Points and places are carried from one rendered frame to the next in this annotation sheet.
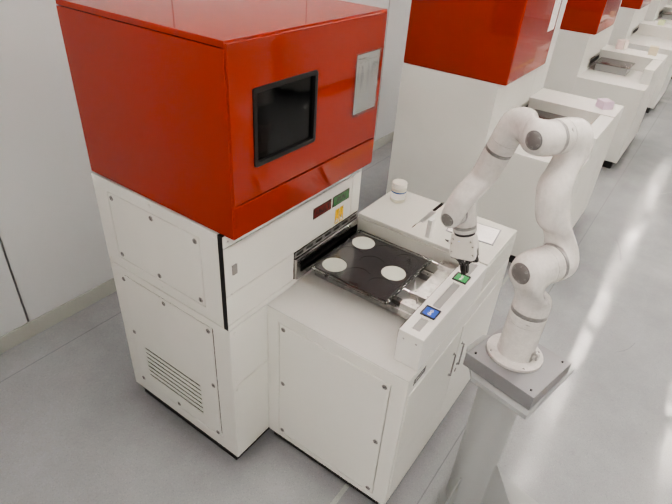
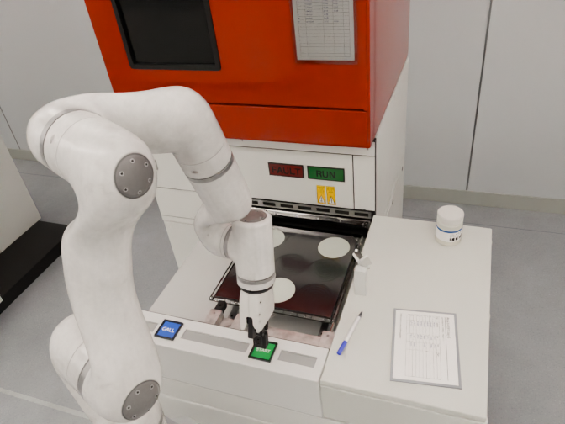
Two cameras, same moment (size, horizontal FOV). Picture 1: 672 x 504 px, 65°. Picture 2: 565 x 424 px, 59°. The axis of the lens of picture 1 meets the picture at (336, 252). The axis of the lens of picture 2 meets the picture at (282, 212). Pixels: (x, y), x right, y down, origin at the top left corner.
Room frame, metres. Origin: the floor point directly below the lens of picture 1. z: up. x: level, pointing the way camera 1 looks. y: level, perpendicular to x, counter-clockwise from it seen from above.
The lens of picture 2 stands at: (1.58, -1.26, 1.92)
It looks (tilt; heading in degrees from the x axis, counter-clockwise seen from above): 36 degrees down; 81
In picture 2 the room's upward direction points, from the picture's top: 8 degrees counter-clockwise
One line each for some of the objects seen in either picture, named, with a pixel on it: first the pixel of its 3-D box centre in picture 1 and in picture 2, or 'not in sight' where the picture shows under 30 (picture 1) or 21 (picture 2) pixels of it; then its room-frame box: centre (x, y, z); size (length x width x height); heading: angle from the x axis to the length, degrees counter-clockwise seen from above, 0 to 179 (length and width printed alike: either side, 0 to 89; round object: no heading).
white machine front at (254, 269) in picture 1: (299, 237); (253, 185); (1.73, 0.15, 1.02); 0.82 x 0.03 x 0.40; 147
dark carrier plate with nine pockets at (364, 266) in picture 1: (371, 263); (290, 265); (1.77, -0.15, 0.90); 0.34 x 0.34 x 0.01; 57
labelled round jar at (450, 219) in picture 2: (398, 191); (449, 225); (2.21, -0.27, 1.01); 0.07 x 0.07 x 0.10
